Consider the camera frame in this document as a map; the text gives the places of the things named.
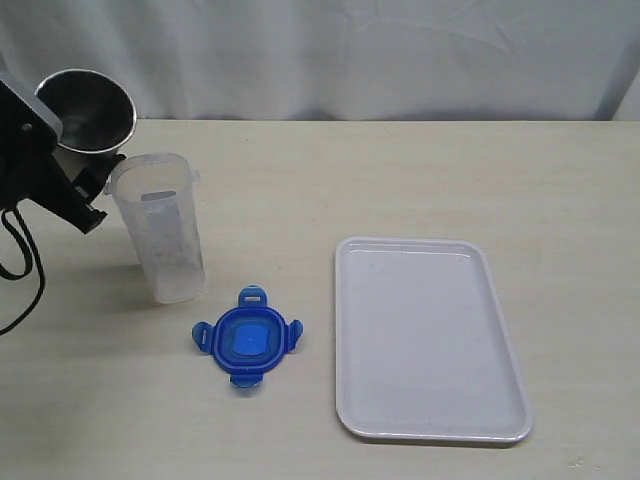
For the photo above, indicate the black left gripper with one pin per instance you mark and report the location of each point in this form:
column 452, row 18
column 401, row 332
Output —
column 64, row 183

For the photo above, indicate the steel cup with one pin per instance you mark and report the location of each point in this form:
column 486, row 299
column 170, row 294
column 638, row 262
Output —
column 98, row 115

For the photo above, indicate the blue snap-lock lid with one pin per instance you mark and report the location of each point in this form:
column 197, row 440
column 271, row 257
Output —
column 248, row 340

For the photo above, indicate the tall clear plastic container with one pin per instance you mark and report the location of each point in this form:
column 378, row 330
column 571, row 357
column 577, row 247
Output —
column 154, row 196

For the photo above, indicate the white backdrop curtain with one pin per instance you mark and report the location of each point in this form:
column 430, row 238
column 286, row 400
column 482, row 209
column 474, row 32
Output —
column 341, row 60

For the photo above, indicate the white rectangular tray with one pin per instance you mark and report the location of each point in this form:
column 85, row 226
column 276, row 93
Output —
column 422, row 345

